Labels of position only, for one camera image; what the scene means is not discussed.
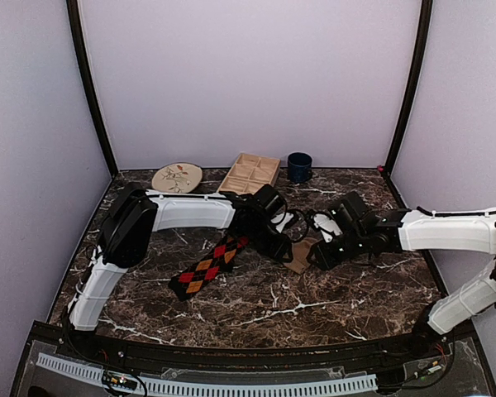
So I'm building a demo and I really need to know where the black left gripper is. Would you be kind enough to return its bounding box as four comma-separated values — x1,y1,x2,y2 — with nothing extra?
242,220,293,264

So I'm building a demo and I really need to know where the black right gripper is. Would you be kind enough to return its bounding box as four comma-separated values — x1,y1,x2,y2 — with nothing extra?
307,228,368,271

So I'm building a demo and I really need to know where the tan beige sock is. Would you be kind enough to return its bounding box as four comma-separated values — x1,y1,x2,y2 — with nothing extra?
284,237,317,275

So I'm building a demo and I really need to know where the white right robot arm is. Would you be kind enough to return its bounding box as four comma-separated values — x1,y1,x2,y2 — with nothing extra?
308,191,496,359

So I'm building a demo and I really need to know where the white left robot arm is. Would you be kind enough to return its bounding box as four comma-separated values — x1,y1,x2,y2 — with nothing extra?
63,183,293,361

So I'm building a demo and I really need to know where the wooden compartment tray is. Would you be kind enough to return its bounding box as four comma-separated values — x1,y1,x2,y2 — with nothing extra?
217,153,281,194

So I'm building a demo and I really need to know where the argyle patterned sock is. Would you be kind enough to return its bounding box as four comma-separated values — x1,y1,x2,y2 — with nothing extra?
168,235,249,302

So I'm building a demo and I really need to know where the dark blue mug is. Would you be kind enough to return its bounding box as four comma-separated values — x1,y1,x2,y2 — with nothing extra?
287,152,312,184

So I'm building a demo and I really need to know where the cream floral plate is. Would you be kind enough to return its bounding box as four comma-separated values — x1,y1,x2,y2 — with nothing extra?
151,163,203,194

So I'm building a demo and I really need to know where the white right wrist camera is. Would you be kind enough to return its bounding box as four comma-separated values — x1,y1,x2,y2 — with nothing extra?
312,213,342,243

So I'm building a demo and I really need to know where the black right frame post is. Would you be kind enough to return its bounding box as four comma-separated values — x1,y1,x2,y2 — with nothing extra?
383,0,433,178

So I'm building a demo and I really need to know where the black frame post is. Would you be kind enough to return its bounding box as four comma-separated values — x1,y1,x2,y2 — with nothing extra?
383,0,433,178
65,0,119,178

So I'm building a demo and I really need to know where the white slotted cable duct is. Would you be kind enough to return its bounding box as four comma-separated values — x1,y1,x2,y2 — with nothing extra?
35,353,378,396

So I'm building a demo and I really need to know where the black left frame post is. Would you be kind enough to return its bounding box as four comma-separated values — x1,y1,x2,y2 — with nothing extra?
65,0,119,178

